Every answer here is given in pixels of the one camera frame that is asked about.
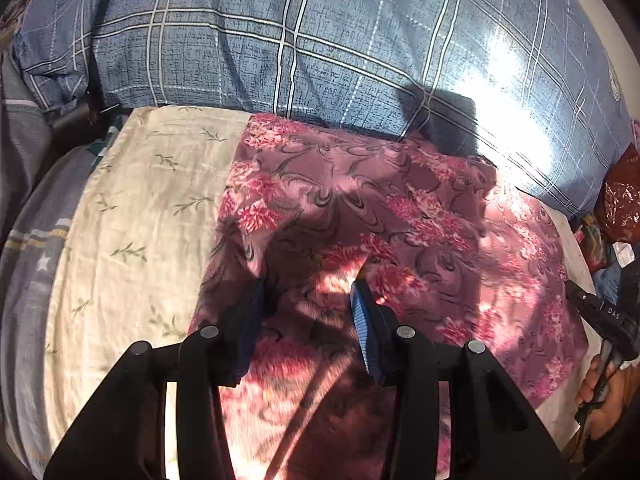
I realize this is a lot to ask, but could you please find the grey striped quilt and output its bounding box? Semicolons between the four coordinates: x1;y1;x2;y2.
0;50;101;476

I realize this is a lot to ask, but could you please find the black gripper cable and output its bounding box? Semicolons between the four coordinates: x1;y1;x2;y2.
575;350;618;426

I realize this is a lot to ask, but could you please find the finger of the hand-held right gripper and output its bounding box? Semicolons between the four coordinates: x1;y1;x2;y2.
565;280;608;331

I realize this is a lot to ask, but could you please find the blue plaid pillow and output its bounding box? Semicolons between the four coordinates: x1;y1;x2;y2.
12;0;640;221

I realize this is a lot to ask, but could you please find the person's right hand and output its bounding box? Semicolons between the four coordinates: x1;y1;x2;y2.
575;355;633;441

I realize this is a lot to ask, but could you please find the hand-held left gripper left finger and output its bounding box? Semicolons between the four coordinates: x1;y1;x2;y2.
44;276;271;480

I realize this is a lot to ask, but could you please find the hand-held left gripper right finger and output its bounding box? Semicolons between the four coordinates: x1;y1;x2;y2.
350;279;568;480

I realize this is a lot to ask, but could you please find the blue cloth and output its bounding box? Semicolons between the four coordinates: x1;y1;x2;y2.
595;265;626;296

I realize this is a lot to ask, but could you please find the dark red plastic bag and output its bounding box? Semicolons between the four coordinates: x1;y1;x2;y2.
595;144;640;248

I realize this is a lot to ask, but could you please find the pink floral garment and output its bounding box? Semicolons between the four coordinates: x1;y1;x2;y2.
187;112;588;480

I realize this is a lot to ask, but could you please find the white cloth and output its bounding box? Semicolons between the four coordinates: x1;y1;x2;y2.
612;242;640;266

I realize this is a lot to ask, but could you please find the white floral bed sheet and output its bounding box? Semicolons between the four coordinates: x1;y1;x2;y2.
42;105;596;480

